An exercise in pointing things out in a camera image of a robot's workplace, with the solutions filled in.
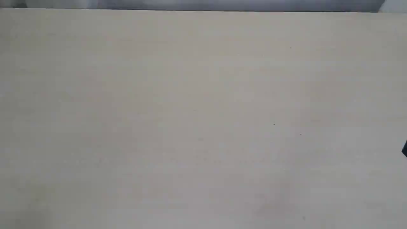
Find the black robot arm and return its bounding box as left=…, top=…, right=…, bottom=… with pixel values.
left=402, top=142, right=407, bottom=157

